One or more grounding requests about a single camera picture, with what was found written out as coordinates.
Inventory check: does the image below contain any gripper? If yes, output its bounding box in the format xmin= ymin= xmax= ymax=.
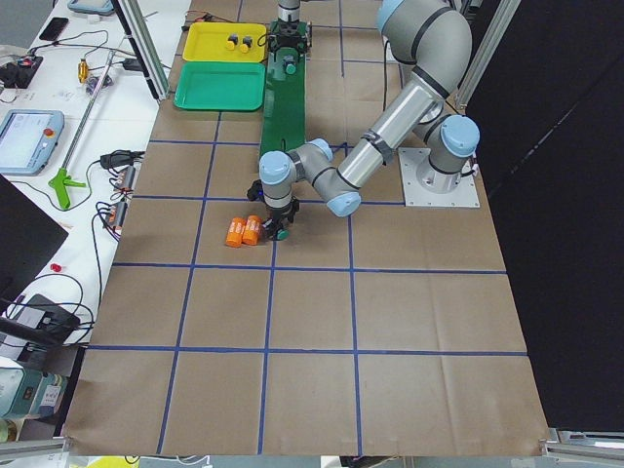
xmin=247 ymin=179 xmax=299 ymax=240
xmin=267 ymin=20 xmax=310 ymax=55

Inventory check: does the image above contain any green push button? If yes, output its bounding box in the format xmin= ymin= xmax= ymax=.
xmin=267 ymin=225 xmax=290 ymax=241
xmin=283 ymin=55 xmax=298 ymax=75

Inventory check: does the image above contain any orange cylinder labelled 4680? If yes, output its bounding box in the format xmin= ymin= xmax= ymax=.
xmin=225 ymin=217 xmax=247 ymax=248

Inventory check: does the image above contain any yellow push button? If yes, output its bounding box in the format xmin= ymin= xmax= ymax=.
xmin=240 ymin=36 xmax=254 ymax=54
xmin=225 ymin=33 xmax=239 ymax=51

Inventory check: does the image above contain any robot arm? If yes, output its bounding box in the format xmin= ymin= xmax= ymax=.
xmin=248 ymin=1 xmax=480 ymax=240
xmin=267 ymin=0 xmax=311 ymax=56

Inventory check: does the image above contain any green plastic tray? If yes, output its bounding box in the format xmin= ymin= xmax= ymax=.
xmin=174 ymin=61 xmax=265 ymax=111

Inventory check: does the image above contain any green conveyor belt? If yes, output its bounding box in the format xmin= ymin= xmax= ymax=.
xmin=259 ymin=48 xmax=307 ymax=154

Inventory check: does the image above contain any yellow plastic tray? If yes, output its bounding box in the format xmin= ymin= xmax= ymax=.
xmin=182 ymin=22 xmax=267 ymax=62

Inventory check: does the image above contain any black power adapter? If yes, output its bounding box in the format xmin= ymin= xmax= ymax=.
xmin=99 ymin=150 xmax=145 ymax=170

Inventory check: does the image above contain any black smartphone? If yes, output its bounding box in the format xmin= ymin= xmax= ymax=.
xmin=38 ymin=17 xmax=69 ymax=42

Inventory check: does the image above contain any black monitor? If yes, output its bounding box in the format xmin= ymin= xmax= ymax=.
xmin=1 ymin=176 xmax=68 ymax=301

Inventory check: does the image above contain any teach pendant with screen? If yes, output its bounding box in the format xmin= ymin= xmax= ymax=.
xmin=1 ymin=109 xmax=64 ymax=176

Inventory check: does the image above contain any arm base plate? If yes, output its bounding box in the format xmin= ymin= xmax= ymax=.
xmin=399 ymin=147 xmax=481 ymax=209

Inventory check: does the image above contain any aluminium frame post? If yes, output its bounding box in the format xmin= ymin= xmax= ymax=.
xmin=111 ymin=0 xmax=170 ymax=101

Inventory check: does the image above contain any green handled reacher grabber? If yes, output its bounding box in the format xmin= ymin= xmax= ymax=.
xmin=48 ymin=50 xmax=116 ymax=211

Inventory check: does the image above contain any black box with cables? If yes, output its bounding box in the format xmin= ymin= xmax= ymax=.
xmin=1 ymin=294 xmax=80 ymax=347

